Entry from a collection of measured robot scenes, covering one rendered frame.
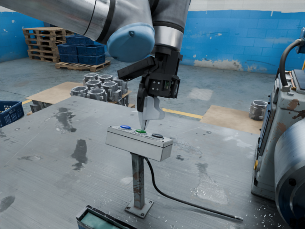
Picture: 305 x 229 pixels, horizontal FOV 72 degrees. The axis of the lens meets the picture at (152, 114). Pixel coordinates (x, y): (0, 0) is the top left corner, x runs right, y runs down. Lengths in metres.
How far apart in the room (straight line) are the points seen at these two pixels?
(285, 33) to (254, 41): 0.60
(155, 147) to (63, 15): 0.33
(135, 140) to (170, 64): 0.21
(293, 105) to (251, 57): 5.08
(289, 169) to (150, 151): 0.29
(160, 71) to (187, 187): 0.44
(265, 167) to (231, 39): 5.07
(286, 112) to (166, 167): 0.46
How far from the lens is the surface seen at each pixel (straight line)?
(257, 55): 5.71
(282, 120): 0.67
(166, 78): 0.50
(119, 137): 0.56
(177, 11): 0.55
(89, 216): 0.58
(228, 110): 3.02
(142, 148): 0.53
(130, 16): 0.40
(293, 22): 5.67
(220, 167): 0.90
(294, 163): 0.49
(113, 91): 2.60
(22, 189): 0.90
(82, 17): 0.38
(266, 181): 0.79
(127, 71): 0.57
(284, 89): 0.69
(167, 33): 0.53
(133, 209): 0.72
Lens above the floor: 1.36
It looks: 27 degrees down
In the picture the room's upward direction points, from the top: straight up
